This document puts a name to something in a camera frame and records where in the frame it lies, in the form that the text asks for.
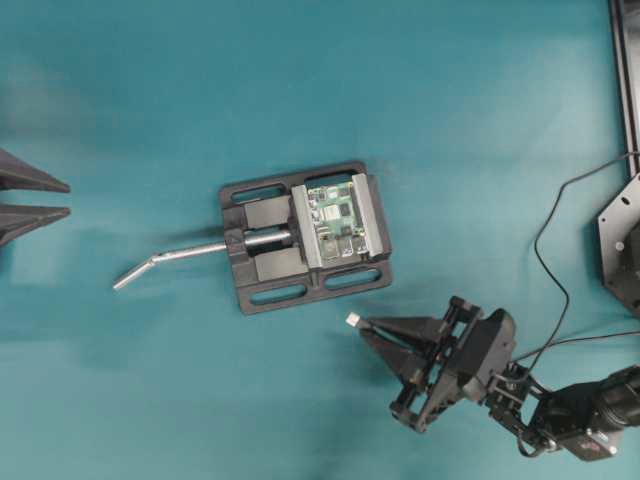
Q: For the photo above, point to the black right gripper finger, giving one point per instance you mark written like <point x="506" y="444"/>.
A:
<point x="418" y="332"/>
<point x="409" y="367"/>

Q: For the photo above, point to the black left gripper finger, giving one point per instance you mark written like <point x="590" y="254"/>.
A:
<point x="16" y="174"/>
<point x="17" y="220"/>

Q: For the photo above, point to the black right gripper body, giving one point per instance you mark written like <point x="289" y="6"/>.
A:
<point x="472" y="351"/>

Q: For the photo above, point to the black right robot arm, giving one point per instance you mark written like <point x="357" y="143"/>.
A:
<point x="585" y="419"/>

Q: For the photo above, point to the green single-board computer PCB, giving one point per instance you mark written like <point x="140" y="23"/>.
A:
<point x="337" y="222"/>

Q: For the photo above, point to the black bench vise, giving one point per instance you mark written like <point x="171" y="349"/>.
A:
<point x="272" y="247"/>

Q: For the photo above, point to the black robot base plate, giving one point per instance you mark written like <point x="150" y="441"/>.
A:
<point x="618" y="228"/>

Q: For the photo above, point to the silver vise crank handle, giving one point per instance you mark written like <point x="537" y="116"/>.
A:
<point x="164" y="257"/>

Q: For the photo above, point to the black aluminium frame rail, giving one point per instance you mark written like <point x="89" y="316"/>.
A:
<point x="624" y="16"/>

